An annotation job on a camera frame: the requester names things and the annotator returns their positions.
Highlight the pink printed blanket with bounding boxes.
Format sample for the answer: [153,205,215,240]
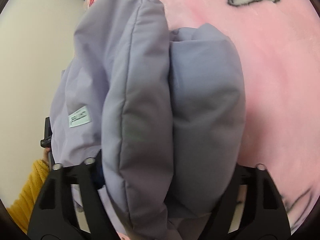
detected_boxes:
[84,0,320,233]

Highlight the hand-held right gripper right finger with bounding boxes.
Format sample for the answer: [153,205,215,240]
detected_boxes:
[212,164,292,240]

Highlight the lavender puffer jacket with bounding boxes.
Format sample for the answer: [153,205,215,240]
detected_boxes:
[49,0,247,240]

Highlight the person's yellow sleeved left forearm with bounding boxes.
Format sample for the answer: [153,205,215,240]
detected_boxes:
[7,159,51,235]

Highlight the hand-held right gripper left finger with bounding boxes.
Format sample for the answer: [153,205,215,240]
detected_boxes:
[27,152,119,240]

